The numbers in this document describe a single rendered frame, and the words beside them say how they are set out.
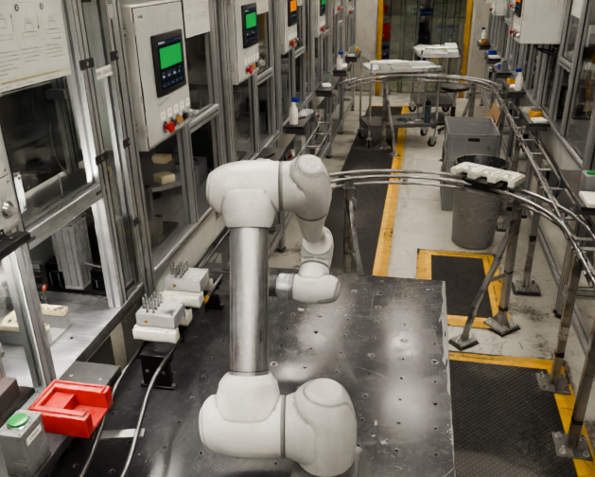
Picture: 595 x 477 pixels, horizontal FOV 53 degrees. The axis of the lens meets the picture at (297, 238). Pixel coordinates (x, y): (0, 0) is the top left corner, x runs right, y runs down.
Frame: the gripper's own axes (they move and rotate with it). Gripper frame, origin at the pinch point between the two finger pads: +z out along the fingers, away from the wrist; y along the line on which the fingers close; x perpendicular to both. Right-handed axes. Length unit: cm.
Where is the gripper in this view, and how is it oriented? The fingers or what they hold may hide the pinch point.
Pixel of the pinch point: (220, 281)
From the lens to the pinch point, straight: 211.5
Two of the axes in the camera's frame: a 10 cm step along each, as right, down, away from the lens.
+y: -0.1, -9.2, -4.0
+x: -1.7, 4.0, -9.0
